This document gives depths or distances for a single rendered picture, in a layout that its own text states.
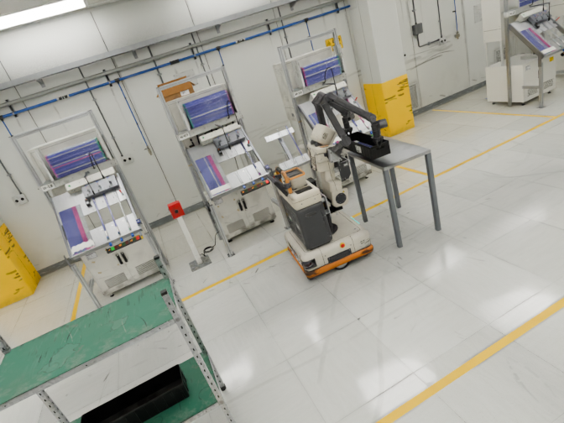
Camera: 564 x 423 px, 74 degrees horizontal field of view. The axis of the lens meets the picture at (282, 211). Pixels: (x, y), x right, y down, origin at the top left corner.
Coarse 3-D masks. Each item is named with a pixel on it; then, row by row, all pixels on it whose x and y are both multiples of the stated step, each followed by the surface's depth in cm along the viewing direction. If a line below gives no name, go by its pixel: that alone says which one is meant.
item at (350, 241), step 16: (336, 224) 356; (352, 224) 347; (336, 240) 330; (352, 240) 329; (368, 240) 334; (304, 256) 324; (320, 256) 324; (336, 256) 329; (352, 256) 333; (304, 272) 334; (320, 272) 329
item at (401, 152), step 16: (400, 144) 346; (352, 160) 372; (368, 160) 333; (384, 160) 322; (400, 160) 311; (352, 176) 382; (384, 176) 313; (432, 176) 325; (432, 192) 330; (432, 208) 340; (400, 240) 338
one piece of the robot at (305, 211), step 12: (276, 168) 326; (288, 180) 309; (312, 180) 329; (288, 192) 319; (300, 192) 311; (312, 192) 307; (288, 204) 331; (300, 204) 307; (312, 204) 311; (288, 216) 354; (300, 216) 311; (312, 216) 314; (324, 216) 317; (300, 228) 317; (312, 228) 318; (324, 228) 321; (300, 240) 339; (312, 240) 322; (324, 240) 325
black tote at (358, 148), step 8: (352, 136) 360; (360, 136) 356; (368, 136) 339; (352, 144) 338; (360, 144) 322; (368, 144) 346; (384, 144) 309; (360, 152) 328; (368, 152) 312; (376, 152) 309; (384, 152) 311
